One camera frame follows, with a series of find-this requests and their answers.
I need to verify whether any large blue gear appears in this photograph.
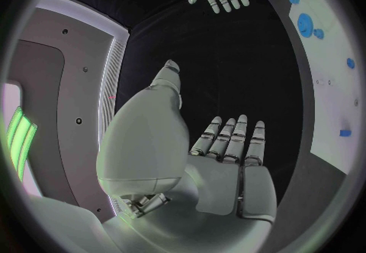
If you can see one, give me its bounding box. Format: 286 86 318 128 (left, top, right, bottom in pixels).
296 13 315 38

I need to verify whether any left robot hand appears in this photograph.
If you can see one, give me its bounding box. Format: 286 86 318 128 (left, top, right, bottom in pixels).
95 59 279 253

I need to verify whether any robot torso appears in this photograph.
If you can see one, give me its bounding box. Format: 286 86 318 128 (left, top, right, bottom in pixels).
1 0 131 224

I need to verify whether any white task board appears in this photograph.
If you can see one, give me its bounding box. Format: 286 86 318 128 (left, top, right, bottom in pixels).
287 0 362 176

